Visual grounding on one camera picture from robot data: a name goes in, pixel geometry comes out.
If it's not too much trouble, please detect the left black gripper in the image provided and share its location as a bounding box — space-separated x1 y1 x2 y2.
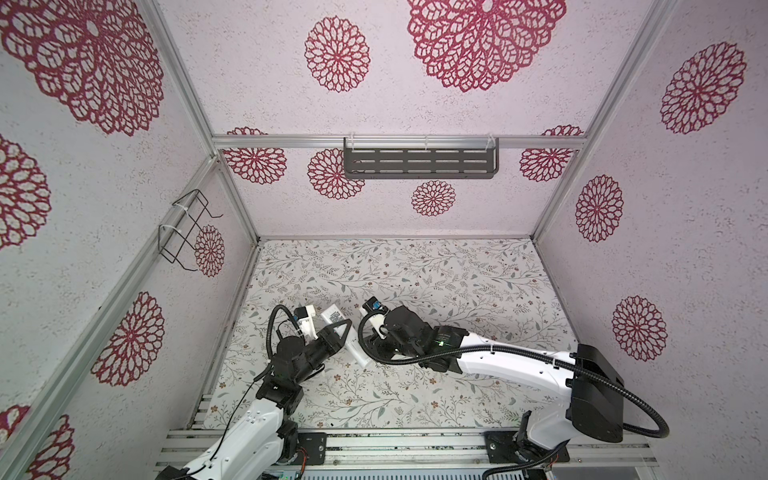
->
294 318 351 386

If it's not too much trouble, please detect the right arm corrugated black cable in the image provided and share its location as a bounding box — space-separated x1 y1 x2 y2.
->
356 310 671 480

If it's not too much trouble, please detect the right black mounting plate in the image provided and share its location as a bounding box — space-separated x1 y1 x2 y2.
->
483 430 549 464

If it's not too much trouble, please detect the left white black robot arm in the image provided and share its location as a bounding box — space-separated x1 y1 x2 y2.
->
157 319 352 479

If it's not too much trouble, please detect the white remote control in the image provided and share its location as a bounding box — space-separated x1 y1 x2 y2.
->
320 304 372 369

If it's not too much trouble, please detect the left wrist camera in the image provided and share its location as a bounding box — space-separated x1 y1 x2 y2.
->
293 305 317 341

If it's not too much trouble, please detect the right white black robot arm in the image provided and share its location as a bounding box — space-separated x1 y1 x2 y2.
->
360 298 624 451

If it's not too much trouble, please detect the black wire wall rack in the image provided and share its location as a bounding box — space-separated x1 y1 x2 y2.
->
156 189 226 278

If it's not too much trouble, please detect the grey slotted metal shelf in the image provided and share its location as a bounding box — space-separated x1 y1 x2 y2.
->
342 138 499 180

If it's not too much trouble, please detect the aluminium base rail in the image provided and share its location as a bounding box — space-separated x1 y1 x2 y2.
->
154 427 660 473

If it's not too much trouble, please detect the black mounting plate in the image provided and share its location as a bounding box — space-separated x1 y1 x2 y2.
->
276 432 328 466
483 430 549 464

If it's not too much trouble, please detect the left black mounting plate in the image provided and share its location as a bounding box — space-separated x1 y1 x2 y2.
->
276 432 328 466

